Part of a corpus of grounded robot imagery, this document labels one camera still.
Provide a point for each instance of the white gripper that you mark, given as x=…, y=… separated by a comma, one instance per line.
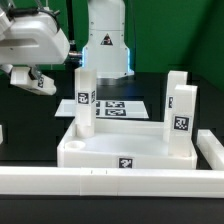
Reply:
x=32, y=40

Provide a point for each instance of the white desk tabletop tray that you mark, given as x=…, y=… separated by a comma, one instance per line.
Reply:
x=124, y=144

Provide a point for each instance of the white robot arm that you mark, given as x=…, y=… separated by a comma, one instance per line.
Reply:
x=12, y=12

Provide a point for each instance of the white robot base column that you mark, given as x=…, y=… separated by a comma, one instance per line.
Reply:
x=105, y=49

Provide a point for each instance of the white block at left edge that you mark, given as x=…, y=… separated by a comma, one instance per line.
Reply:
x=1, y=134

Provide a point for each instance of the white sheet with fiducial tags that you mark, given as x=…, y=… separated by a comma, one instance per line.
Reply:
x=107, y=109

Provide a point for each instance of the white front fence rail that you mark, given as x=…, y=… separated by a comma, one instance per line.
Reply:
x=110, y=182

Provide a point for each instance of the white fence rail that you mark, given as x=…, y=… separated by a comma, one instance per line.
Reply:
x=110, y=182
x=211, y=148

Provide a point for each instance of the white right fence rail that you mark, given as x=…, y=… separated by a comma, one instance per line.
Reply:
x=211, y=148

